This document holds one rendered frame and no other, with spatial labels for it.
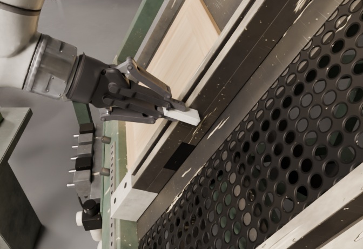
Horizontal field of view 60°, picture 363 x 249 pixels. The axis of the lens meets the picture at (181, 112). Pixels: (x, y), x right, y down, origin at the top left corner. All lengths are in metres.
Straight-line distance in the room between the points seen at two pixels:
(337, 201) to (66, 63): 0.38
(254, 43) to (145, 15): 0.84
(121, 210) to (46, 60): 0.46
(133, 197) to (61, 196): 1.35
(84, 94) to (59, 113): 2.19
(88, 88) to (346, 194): 0.36
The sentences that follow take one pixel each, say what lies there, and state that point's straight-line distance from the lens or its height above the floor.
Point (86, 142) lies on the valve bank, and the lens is 1.27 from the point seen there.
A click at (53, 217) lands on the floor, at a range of 2.04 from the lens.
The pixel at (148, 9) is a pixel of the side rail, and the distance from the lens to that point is 1.34.
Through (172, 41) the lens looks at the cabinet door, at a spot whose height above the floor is 1.18.
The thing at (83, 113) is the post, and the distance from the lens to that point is 1.58.
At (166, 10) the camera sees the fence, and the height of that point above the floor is 1.22.
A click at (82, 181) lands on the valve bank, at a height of 0.76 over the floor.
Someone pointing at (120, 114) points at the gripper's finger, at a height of 1.27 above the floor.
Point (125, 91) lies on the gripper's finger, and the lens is 0.52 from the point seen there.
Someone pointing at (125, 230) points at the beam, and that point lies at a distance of 0.85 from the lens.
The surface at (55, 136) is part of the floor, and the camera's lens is 2.49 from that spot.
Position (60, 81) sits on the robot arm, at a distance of 0.49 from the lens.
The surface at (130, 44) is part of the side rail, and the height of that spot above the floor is 0.98.
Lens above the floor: 1.63
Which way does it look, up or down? 41 degrees down
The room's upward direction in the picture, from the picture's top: straight up
